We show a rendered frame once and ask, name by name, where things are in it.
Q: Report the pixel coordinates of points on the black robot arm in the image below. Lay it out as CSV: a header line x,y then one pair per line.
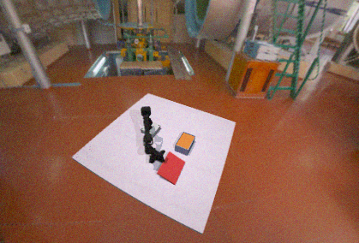
x,y
147,138

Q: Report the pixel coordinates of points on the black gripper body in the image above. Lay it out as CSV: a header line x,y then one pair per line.
x,y
157,153

